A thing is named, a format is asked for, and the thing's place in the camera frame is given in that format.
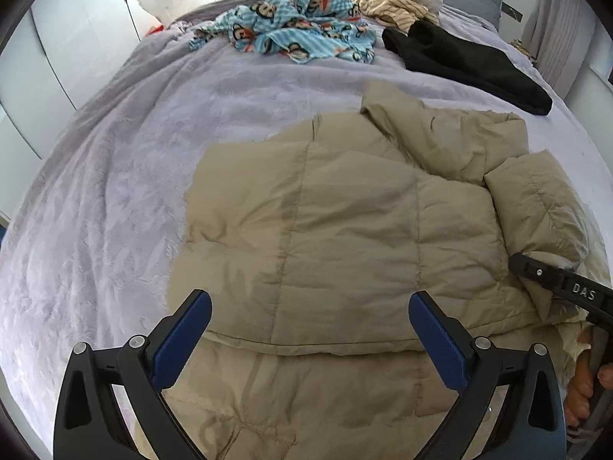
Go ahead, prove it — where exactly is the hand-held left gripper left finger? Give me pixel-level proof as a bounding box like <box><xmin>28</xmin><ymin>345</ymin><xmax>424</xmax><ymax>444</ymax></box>
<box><xmin>55</xmin><ymin>290</ymin><xmax>214</xmax><ymax>460</ymax></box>

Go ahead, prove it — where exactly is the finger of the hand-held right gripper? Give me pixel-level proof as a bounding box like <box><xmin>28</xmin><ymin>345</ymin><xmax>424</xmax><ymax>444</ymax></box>
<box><xmin>508</xmin><ymin>251</ymin><xmax>613</xmax><ymax>331</ymax></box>

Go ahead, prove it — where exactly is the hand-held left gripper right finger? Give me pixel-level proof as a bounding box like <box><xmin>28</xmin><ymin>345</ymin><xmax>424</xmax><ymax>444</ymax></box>
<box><xmin>408</xmin><ymin>290</ymin><xmax>568</xmax><ymax>460</ymax></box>

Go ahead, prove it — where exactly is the beige puffer jacket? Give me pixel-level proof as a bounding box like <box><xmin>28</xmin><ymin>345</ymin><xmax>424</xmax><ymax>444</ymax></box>
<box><xmin>163</xmin><ymin>79</ymin><xmax>604</xmax><ymax>460</ymax></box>

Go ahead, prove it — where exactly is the person's right hand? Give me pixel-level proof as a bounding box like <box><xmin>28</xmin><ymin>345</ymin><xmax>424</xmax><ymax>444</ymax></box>
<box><xmin>565</xmin><ymin>327</ymin><xmax>598</xmax><ymax>434</ymax></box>

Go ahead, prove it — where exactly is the lavender plush blanket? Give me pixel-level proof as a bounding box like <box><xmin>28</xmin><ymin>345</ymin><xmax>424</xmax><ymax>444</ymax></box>
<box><xmin>0</xmin><ymin>2</ymin><xmax>609</xmax><ymax>442</ymax></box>

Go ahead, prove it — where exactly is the black garment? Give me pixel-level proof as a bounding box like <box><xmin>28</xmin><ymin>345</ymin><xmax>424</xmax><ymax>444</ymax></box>
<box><xmin>382</xmin><ymin>20</ymin><xmax>554</xmax><ymax>117</ymax></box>

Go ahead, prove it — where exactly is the light grey curtain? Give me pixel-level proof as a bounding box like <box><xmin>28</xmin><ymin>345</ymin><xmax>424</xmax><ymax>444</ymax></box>
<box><xmin>522</xmin><ymin>0</ymin><xmax>599</xmax><ymax>106</ymax></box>

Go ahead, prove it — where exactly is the white wardrobe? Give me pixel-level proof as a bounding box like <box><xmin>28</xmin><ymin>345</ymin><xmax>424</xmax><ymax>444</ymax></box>
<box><xmin>0</xmin><ymin>0</ymin><xmax>144</xmax><ymax>221</ymax></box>

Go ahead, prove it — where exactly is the blue monkey print cloth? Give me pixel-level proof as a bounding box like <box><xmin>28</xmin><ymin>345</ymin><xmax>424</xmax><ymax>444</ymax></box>
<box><xmin>186</xmin><ymin>0</ymin><xmax>379</xmax><ymax>65</ymax></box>

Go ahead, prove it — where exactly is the cream striped garment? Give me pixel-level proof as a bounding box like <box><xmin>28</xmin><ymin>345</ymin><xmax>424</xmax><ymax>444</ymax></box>
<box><xmin>335</xmin><ymin>0</ymin><xmax>439</xmax><ymax>32</ymax></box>

